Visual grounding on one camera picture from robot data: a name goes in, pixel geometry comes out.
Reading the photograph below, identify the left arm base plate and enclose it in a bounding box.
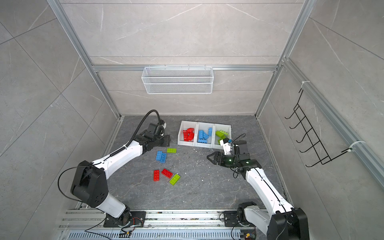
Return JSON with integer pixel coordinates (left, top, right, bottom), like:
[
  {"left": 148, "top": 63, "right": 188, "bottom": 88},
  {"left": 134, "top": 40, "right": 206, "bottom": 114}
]
[{"left": 103, "top": 211, "right": 146, "bottom": 228}]

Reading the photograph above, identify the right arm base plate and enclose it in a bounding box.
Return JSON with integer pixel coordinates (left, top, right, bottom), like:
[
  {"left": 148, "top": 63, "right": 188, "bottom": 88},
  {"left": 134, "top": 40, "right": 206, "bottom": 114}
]
[{"left": 220, "top": 211, "right": 241, "bottom": 227}]

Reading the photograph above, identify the white wire mesh basket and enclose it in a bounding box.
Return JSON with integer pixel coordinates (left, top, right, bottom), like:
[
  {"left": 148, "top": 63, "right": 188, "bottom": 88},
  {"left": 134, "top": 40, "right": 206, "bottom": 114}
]
[{"left": 142, "top": 67, "right": 214, "bottom": 95}]

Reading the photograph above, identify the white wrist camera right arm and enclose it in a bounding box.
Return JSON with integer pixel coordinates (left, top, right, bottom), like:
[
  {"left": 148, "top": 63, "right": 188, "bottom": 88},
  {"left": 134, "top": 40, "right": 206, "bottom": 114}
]
[{"left": 220, "top": 138, "right": 233, "bottom": 155}]

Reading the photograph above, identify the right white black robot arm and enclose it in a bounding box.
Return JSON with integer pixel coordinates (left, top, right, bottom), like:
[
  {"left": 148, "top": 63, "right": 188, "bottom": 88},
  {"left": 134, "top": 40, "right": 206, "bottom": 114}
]
[{"left": 207, "top": 139, "right": 310, "bottom": 240}]

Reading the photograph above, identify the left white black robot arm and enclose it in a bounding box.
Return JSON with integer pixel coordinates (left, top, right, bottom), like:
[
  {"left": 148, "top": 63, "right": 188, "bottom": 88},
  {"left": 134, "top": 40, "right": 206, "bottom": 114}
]
[{"left": 71, "top": 120, "right": 170, "bottom": 225}]

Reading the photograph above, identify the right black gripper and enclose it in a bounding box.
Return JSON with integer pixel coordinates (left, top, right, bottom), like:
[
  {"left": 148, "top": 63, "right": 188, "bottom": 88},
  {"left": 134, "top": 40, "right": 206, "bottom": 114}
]
[{"left": 207, "top": 151, "right": 240, "bottom": 168}]

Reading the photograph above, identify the white left plastic bin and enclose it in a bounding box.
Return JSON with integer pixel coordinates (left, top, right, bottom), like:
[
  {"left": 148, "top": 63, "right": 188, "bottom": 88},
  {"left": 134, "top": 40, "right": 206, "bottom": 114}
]
[{"left": 178, "top": 121, "right": 198, "bottom": 147}]

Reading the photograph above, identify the blue lego brick pair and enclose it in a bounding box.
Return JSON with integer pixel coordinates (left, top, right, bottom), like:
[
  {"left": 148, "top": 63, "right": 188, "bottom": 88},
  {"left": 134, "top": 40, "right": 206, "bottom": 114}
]
[
  {"left": 156, "top": 151, "right": 163, "bottom": 161},
  {"left": 160, "top": 153, "right": 167, "bottom": 163}
]

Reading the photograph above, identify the red arch lego piece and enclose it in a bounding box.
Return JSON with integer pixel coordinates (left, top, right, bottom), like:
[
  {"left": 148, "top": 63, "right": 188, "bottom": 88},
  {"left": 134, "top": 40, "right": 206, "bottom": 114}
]
[{"left": 183, "top": 131, "right": 193, "bottom": 142}]

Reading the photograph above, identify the white middle plastic bin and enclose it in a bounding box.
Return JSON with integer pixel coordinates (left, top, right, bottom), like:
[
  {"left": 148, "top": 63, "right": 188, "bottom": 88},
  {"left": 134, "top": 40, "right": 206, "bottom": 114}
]
[{"left": 195, "top": 122, "right": 214, "bottom": 149}]

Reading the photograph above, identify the white right plastic bin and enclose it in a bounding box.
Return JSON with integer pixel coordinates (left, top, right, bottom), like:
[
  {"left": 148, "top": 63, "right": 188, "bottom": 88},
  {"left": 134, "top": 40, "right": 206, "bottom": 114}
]
[{"left": 212, "top": 124, "right": 232, "bottom": 150}]

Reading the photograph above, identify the black corrugated cable hose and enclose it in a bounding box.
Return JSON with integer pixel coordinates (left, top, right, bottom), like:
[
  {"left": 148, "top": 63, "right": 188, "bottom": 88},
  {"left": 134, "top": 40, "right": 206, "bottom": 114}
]
[{"left": 125, "top": 109, "right": 161, "bottom": 148}]

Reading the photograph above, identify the white plastic bin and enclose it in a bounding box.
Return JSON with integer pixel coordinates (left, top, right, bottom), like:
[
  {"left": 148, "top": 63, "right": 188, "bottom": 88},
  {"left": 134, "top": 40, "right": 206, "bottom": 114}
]
[
  {"left": 212, "top": 124, "right": 232, "bottom": 150},
  {"left": 178, "top": 121, "right": 198, "bottom": 147},
  {"left": 195, "top": 122, "right": 214, "bottom": 149}
]

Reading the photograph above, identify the red lego brick small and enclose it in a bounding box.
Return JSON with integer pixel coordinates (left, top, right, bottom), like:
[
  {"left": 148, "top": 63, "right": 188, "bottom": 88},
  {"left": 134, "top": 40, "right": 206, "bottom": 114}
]
[{"left": 161, "top": 169, "right": 174, "bottom": 179}]

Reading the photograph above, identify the black wire hook rack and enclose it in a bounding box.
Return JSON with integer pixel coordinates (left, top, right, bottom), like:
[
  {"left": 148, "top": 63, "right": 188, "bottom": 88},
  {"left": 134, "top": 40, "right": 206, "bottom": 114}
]
[{"left": 284, "top": 89, "right": 353, "bottom": 168}]

